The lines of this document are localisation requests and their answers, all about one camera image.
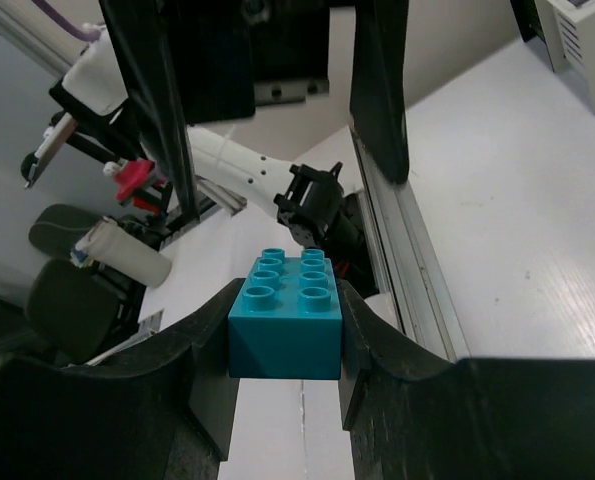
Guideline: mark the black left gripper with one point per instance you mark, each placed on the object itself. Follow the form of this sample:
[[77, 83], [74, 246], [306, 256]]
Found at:
[[194, 62]]

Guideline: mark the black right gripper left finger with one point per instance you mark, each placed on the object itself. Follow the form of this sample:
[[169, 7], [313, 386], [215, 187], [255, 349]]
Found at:
[[161, 409]]

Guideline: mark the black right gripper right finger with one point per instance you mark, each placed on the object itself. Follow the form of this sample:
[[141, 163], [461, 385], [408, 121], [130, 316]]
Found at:
[[413, 415]]

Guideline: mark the teal rectangular lego brick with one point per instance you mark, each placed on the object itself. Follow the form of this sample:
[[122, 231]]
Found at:
[[286, 322]]

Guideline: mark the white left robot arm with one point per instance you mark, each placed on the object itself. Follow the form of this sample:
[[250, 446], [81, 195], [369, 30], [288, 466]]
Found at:
[[310, 203]]

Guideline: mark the black office chair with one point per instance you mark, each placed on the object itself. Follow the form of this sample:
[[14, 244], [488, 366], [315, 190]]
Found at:
[[66, 305]]

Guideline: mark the red clamp tool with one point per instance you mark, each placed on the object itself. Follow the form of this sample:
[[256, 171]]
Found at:
[[139, 184]]

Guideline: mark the white cylinder roll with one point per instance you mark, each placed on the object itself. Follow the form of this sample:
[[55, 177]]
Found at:
[[107, 243]]

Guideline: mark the white slatted container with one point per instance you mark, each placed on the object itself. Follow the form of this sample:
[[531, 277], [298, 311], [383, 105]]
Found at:
[[568, 28]]

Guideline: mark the aluminium table edge rail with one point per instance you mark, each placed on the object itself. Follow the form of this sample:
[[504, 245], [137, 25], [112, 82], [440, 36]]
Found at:
[[405, 264]]

